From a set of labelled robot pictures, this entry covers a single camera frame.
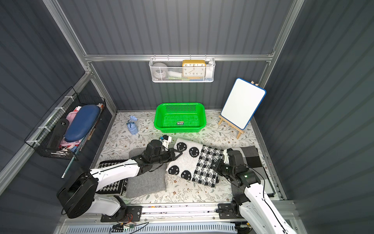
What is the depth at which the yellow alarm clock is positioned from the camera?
2.90 ft

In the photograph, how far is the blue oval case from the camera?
626 mm

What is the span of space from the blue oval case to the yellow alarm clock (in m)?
0.55

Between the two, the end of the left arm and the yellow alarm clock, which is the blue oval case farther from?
the yellow alarm clock
